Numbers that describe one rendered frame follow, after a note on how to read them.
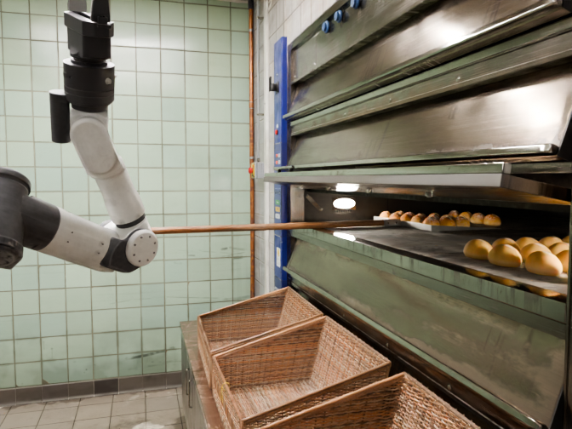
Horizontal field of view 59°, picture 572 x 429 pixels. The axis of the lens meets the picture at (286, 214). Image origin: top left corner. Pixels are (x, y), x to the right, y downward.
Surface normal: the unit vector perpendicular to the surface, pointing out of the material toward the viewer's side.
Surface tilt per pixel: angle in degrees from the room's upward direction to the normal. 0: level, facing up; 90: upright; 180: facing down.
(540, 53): 90
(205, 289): 90
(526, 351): 70
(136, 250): 98
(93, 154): 114
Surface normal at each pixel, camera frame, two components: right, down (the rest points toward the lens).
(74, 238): 0.79, 0.18
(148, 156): 0.27, 0.07
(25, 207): 0.85, -0.35
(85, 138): 0.27, 0.46
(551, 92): -0.90, -0.32
